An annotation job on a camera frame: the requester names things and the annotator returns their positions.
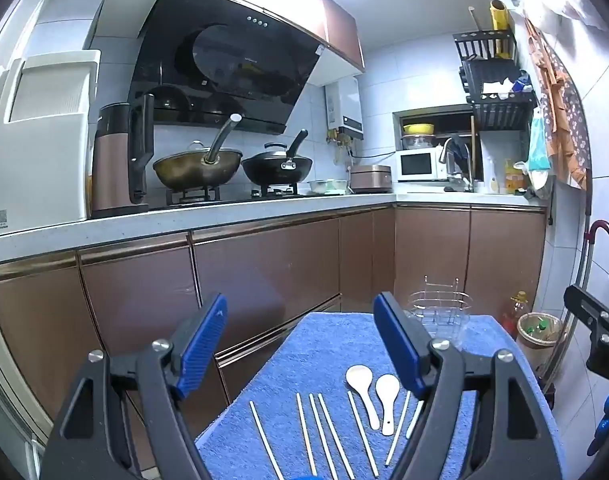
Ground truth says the floral hanging apron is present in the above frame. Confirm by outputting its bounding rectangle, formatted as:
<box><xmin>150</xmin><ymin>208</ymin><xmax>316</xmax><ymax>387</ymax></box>
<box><xmin>523</xmin><ymin>16</ymin><xmax>591</xmax><ymax>191</ymax></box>

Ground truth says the brown electric jug black handle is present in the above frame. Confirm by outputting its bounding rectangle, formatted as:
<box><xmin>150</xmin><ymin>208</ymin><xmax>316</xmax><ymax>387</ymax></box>
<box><xmin>90</xmin><ymin>93</ymin><xmax>156</xmax><ymax>220</ymax></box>

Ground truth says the white plastic bag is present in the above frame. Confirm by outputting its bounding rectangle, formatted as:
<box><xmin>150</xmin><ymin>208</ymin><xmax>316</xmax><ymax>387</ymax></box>
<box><xmin>513</xmin><ymin>161</ymin><xmax>553</xmax><ymax>199</ymax></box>

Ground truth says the black wok with lid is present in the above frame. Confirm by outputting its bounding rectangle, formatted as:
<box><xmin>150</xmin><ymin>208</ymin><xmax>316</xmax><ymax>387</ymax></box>
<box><xmin>240</xmin><ymin>128</ymin><xmax>314</xmax><ymax>188</ymax></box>

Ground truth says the white water heater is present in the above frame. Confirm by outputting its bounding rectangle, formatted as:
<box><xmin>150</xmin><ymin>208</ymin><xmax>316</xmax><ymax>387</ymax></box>
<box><xmin>323</xmin><ymin>76</ymin><xmax>364</xmax><ymax>141</ymax></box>

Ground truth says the yellow detergent bottle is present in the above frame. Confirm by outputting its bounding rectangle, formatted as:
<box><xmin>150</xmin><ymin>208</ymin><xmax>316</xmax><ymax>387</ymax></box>
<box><xmin>503</xmin><ymin>158</ymin><xmax>526</xmax><ymax>195</ymax></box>

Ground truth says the yellow roll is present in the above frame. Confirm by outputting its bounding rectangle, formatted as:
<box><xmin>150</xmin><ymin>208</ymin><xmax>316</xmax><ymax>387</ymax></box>
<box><xmin>489</xmin><ymin>0</ymin><xmax>511</xmax><ymax>59</ymax></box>

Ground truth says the white microwave oven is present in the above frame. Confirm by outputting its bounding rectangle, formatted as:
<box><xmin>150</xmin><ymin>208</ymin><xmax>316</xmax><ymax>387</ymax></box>
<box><xmin>395</xmin><ymin>148</ymin><xmax>451</xmax><ymax>183</ymax></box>

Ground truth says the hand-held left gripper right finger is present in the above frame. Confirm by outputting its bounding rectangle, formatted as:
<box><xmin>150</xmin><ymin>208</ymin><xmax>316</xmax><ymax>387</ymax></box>
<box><xmin>373</xmin><ymin>291</ymin><xmax>568</xmax><ymax>480</ymax></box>

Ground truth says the large white rice spoon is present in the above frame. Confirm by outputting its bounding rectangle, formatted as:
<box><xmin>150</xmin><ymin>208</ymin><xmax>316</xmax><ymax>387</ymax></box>
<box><xmin>345</xmin><ymin>364</ymin><xmax>380</xmax><ymax>431</ymax></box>

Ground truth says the black gas stove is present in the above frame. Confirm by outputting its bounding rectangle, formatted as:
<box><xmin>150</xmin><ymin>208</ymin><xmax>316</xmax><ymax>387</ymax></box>
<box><xmin>148</xmin><ymin>184</ymin><xmax>312</xmax><ymax>209</ymax></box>

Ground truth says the brown trash bin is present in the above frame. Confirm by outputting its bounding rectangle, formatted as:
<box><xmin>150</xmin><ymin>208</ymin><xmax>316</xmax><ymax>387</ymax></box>
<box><xmin>516</xmin><ymin>311</ymin><xmax>568</xmax><ymax>372</ymax></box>

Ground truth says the brown rice cooker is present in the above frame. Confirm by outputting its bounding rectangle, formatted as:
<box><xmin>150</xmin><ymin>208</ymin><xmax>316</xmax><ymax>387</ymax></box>
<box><xmin>349</xmin><ymin>163</ymin><xmax>393</xmax><ymax>195</ymax></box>

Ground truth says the white countertop appliance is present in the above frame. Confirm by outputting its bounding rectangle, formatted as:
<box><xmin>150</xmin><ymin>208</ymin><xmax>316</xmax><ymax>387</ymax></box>
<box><xmin>0</xmin><ymin>49</ymin><xmax>102</xmax><ymax>239</ymax></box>

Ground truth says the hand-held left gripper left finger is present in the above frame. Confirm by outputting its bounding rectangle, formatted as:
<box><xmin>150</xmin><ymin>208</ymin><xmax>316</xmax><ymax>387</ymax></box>
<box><xmin>39</xmin><ymin>291</ymin><xmax>229</xmax><ymax>480</ymax></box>

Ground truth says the bronze wok with lid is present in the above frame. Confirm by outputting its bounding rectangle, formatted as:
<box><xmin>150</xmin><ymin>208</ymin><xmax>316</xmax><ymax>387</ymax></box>
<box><xmin>152</xmin><ymin>113</ymin><xmax>244</xmax><ymax>194</ymax></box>

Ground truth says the cooking oil bottle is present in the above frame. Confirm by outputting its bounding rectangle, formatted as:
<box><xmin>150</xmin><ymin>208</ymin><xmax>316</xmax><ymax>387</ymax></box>
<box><xmin>501</xmin><ymin>290</ymin><xmax>530</xmax><ymax>337</ymax></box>

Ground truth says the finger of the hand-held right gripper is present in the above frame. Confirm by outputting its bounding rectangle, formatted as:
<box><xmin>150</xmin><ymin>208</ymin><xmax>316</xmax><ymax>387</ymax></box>
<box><xmin>563</xmin><ymin>283</ymin><xmax>609</xmax><ymax>334</ymax></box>

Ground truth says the large black wall rack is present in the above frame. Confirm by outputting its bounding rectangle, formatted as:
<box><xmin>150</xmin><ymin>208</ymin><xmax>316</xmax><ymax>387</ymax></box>
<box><xmin>460</xmin><ymin>59</ymin><xmax>538</xmax><ymax>132</ymax></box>

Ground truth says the small white rice spoon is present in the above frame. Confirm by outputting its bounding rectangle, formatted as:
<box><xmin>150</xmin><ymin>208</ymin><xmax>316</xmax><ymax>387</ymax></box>
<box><xmin>375</xmin><ymin>374</ymin><xmax>401</xmax><ymax>436</ymax></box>

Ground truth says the steel kitchen faucet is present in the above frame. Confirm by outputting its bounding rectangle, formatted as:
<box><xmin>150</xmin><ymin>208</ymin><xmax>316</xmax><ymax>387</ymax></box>
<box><xmin>438</xmin><ymin>136</ymin><xmax>476</xmax><ymax>194</ymax></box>

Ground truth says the red hooked metal pole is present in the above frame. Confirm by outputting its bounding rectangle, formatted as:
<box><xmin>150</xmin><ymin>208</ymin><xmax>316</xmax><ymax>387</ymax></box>
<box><xmin>538</xmin><ymin>219</ymin><xmax>609</xmax><ymax>391</ymax></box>

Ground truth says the steel basin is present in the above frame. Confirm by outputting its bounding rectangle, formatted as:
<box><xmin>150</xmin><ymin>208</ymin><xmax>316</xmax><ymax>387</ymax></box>
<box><xmin>307</xmin><ymin>178</ymin><xmax>349</xmax><ymax>196</ymax></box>

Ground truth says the clear plastic container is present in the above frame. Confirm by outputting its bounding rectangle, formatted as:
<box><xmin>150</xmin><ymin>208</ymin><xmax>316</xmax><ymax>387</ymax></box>
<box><xmin>405</xmin><ymin>290</ymin><xmax>474</xmax><ymax>352</ymax></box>

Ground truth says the blue fluffy towel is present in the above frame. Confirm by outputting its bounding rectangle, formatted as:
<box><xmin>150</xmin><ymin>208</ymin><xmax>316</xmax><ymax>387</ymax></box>
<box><xmin>194</xmin><ymin>311</ymin><xmax>568</xmax><ymax>480</ymax></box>

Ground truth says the black range hood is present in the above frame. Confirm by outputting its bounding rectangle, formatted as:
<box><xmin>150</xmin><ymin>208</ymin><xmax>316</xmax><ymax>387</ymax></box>
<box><xmin>127</xmin><ymin>0</ymin><xmax>326</xmax><ymax>136</ymax></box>

